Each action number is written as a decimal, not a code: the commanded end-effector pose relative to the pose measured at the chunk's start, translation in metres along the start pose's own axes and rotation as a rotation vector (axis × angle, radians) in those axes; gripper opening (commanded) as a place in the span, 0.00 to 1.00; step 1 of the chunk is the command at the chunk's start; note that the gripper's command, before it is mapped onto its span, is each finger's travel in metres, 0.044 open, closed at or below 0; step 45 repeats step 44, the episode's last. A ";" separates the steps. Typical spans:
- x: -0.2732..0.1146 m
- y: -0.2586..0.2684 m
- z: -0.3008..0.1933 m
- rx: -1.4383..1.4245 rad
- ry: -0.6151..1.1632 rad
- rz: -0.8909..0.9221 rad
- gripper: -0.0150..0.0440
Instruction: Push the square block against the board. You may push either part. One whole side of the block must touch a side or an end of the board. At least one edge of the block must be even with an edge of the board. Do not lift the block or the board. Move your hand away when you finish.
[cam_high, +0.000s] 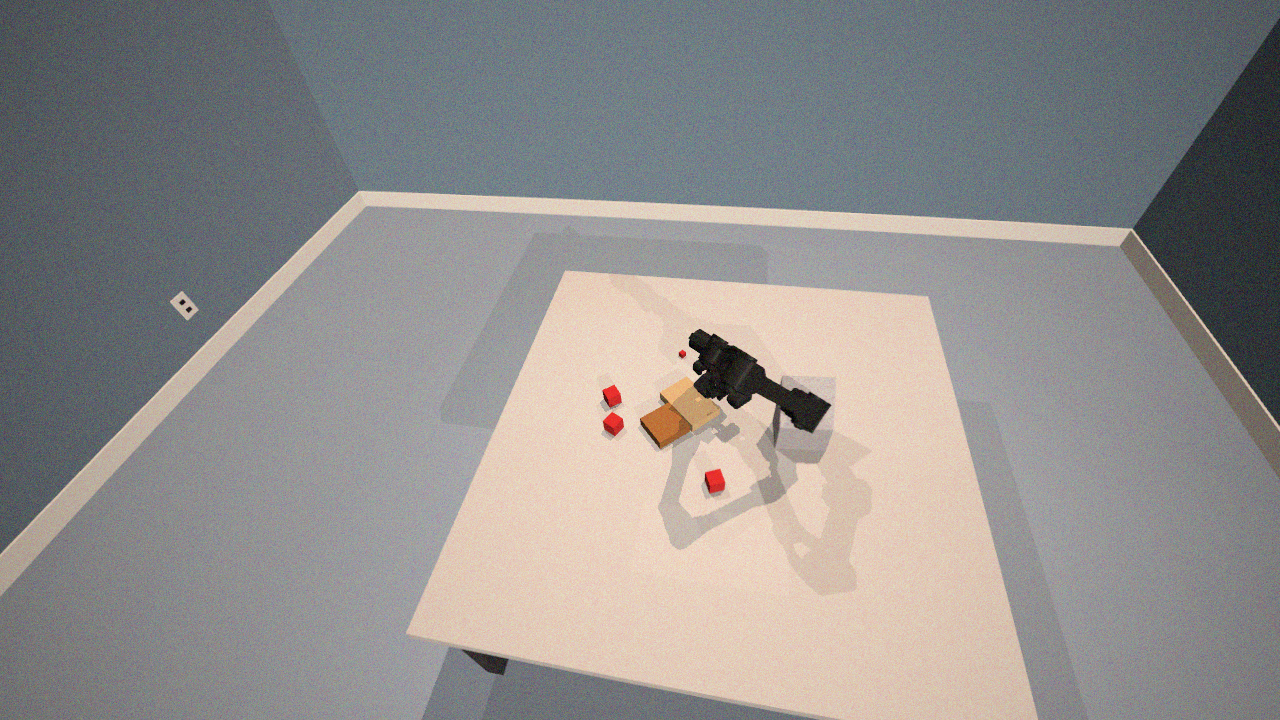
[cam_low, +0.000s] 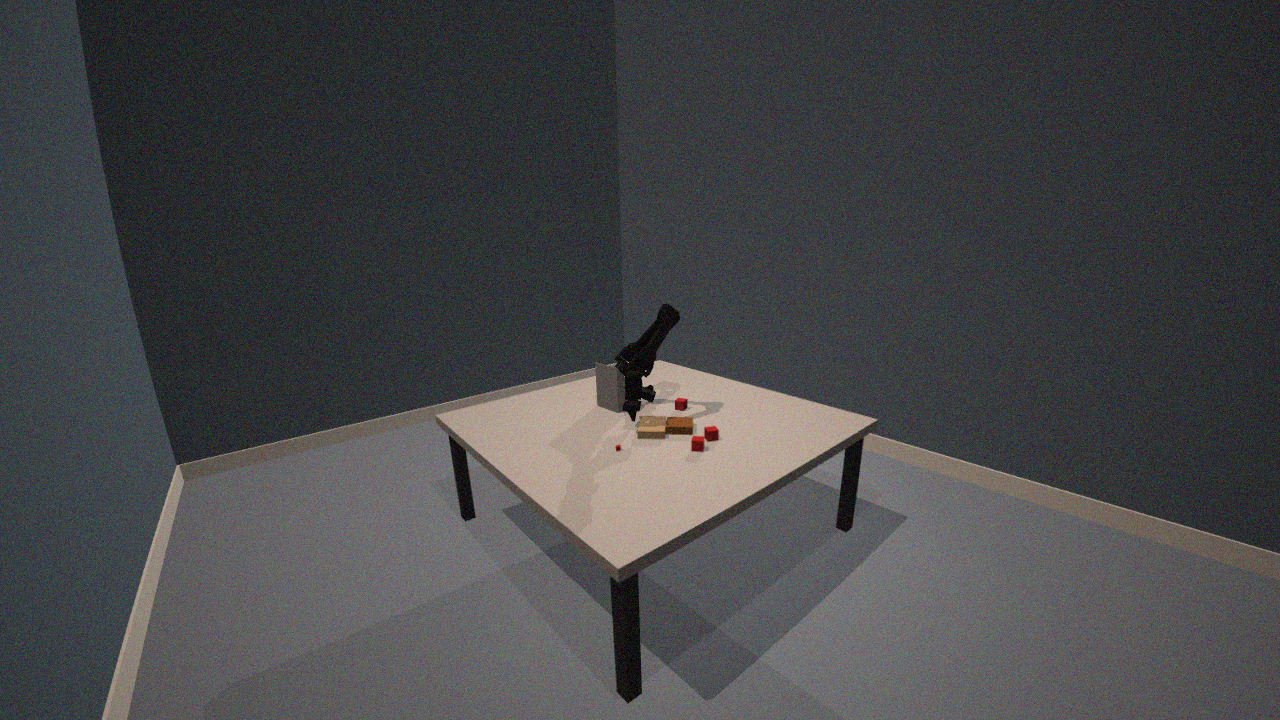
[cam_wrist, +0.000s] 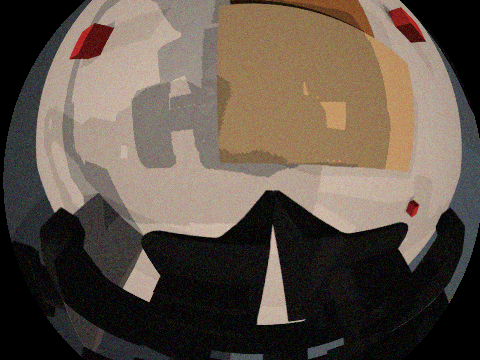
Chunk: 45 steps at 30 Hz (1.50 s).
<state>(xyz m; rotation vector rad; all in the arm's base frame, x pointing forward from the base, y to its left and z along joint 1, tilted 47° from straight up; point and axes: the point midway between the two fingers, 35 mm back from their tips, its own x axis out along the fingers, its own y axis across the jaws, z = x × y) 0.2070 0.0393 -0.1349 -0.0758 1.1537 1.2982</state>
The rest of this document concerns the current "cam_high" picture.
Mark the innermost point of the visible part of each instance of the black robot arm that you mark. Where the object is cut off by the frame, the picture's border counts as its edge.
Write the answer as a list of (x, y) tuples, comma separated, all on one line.
[(742, 374)]

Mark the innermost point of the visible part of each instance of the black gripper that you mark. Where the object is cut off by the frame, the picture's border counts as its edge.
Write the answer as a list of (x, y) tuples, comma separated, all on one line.
[(735, 400)]

